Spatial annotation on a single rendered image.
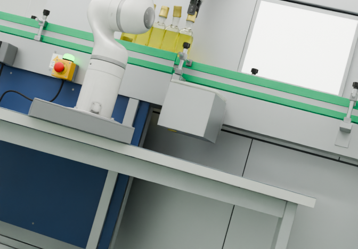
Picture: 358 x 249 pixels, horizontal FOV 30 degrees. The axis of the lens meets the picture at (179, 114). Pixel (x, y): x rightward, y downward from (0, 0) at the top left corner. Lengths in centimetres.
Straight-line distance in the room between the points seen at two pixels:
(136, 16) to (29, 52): 70
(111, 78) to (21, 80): 67
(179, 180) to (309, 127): 57
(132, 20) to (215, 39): 70
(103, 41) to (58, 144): 36
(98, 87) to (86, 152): 21
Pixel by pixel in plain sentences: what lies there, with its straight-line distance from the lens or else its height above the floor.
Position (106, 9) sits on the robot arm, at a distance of 222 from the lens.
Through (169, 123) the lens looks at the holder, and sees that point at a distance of 230.
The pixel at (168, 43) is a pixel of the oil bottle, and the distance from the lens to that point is 268.
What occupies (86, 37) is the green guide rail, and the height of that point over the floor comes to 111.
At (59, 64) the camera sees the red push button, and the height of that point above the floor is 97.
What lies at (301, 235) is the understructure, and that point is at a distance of 270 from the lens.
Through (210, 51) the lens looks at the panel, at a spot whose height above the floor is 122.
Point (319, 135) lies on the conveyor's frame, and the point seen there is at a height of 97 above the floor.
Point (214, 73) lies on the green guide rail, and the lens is 260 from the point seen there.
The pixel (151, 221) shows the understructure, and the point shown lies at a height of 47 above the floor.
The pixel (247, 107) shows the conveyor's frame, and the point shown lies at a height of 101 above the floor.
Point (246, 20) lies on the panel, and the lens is 280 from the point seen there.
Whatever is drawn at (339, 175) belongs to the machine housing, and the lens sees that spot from 270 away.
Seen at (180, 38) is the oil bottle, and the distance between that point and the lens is 268.
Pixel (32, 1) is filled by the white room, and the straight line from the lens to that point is 660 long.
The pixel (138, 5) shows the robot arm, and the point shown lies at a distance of 218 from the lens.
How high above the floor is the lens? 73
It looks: 4 degrees up
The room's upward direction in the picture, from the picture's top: 16 degrees clockwise
